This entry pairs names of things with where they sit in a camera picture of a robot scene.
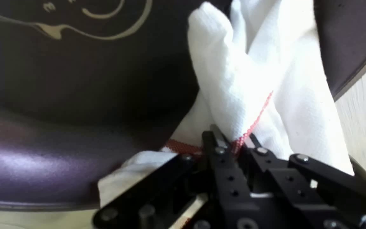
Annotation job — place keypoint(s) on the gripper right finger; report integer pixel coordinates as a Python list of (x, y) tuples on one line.
[(316, 187)]

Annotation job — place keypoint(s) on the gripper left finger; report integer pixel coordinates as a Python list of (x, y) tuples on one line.
[(227, 181)]

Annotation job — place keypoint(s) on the white cloth with red stripe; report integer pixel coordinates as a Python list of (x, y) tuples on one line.
[(253, 79)]

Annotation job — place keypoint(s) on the dark purple frying pan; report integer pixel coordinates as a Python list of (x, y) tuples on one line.
[(75, 105)]

